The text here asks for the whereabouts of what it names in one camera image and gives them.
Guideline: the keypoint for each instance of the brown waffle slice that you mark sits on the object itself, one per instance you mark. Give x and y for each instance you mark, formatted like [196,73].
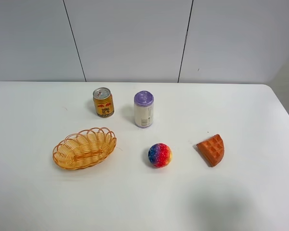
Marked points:
[212,150]

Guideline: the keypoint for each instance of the orange wicker oval basket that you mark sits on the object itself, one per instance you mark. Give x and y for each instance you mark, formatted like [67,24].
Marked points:
[85,148]

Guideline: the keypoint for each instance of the white purple-lidded bottle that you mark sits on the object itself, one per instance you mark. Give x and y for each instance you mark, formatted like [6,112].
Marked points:
[143,109]

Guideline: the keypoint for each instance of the rainbow speckled ball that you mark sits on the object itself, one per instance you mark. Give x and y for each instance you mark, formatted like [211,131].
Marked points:
[159,155]

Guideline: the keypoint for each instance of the gold energy drink can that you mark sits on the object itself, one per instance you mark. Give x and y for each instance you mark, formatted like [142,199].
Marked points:
[103,102]

